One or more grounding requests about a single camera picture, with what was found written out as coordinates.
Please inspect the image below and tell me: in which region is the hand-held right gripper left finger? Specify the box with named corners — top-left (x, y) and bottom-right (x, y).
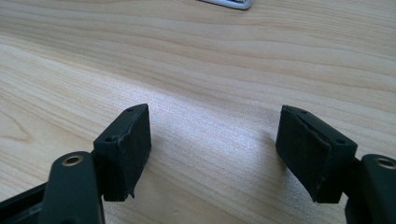
top-left (92, 103), bottom-right (153, 203)

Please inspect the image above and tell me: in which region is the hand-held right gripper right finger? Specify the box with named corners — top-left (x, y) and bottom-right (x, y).
top-left (275, 104), bottom-right (359, 204)

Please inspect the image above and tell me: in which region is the white wire shelf rack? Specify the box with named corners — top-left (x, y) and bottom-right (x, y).
top-left (197, 0), bottom-right (255, 11)

